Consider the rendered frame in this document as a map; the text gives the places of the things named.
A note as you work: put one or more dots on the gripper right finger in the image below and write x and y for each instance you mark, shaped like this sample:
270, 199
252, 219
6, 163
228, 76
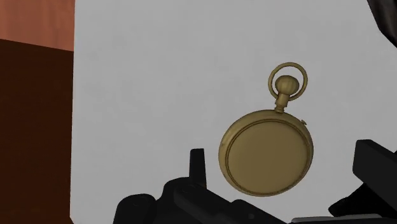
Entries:
372, 173

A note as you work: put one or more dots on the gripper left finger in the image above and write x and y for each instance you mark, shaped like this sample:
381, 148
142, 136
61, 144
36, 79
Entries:
189, 198

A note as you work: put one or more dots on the gold pocket watch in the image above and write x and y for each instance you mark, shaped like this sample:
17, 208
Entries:
266, 155

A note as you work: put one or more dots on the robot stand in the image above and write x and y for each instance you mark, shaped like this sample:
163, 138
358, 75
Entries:
386, 17

